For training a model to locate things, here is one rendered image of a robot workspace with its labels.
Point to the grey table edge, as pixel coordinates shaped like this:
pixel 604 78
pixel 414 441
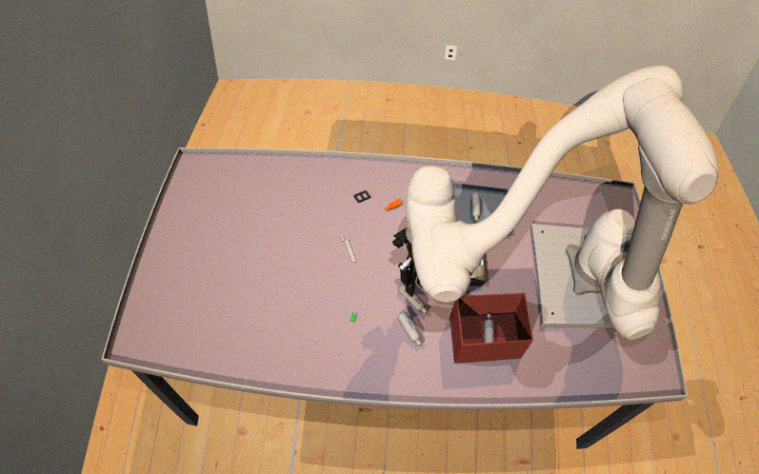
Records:
pixel 371 402

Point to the red open box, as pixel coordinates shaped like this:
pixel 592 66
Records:
pixel 511 323

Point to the beige rounded cylinder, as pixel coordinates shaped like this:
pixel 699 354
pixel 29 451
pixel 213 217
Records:
pixel 475 205
pixel 415 301

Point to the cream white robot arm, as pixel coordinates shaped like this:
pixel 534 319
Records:
pixel 677 162

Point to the white digital scale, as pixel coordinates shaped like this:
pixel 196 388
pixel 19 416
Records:
pixel 478 276

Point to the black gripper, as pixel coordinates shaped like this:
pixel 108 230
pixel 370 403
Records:
pixel 405 269

